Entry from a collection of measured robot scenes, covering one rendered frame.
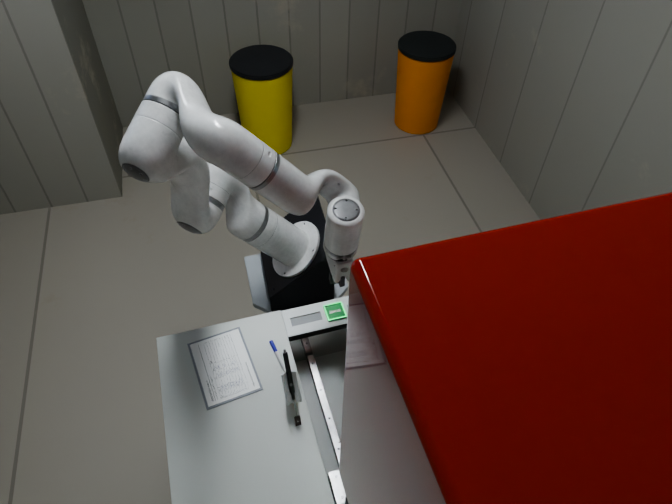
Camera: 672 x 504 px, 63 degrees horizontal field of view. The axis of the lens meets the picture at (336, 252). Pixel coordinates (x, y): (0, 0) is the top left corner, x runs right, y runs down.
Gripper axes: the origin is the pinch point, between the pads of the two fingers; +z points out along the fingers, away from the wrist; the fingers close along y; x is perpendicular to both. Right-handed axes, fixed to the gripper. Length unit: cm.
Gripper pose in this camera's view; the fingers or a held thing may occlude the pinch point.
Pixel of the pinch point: (335, 277)
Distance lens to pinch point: 149.0
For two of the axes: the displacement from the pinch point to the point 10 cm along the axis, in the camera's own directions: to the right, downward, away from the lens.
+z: -0.7, 5.1, 8.6
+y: -2.7, -8.4, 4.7
